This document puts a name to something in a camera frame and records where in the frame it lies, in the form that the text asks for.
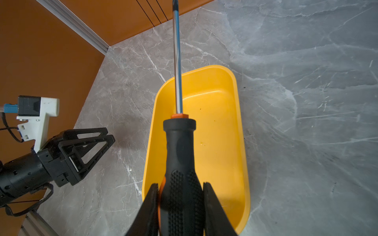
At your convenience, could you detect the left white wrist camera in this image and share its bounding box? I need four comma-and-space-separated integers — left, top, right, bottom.
1, 95, 60, 153

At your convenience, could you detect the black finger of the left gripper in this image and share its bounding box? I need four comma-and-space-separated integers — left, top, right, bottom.
57, 127, 109, 148
59, 135, 115, 180

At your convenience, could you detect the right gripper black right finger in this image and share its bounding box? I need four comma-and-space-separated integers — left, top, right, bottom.
203, 183, 237, 236

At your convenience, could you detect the left aluminium corner post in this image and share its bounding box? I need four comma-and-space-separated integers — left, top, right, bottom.
36, 0, 109, 55

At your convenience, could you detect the black orange handled screwdriver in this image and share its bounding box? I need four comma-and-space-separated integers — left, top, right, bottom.
158, 1, 205, 236

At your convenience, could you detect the yellow plastic bin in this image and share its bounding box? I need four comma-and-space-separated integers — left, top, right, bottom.
142, 65, 251, 234

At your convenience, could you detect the aluminium front rail frame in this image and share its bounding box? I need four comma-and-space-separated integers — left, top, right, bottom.
18, 210, 59, 236

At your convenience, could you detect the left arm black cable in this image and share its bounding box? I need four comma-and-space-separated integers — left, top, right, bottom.
0, 112, 55, 217

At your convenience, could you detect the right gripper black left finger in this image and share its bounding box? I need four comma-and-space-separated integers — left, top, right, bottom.
126, 183, 159, 236

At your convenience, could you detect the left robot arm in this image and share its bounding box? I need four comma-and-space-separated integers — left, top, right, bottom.
1, 128, 115, 217

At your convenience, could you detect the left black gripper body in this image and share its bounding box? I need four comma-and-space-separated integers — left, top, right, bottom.
37, 140, 89, 187

